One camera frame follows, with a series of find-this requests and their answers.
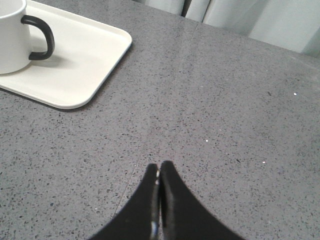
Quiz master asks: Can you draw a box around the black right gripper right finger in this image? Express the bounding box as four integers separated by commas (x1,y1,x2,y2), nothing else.
160,160,243,240

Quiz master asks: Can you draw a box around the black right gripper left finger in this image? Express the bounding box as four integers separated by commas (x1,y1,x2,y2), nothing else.
91,163,160,240

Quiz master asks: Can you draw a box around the white smiley mug black handle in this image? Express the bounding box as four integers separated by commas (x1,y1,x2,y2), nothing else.
0,0,55,75

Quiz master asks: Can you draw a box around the cream rectangular tray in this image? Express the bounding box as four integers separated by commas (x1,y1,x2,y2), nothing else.
0,0,132,110

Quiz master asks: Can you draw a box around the grey-green curtain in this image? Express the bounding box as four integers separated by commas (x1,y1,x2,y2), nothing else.
142,0,320,58

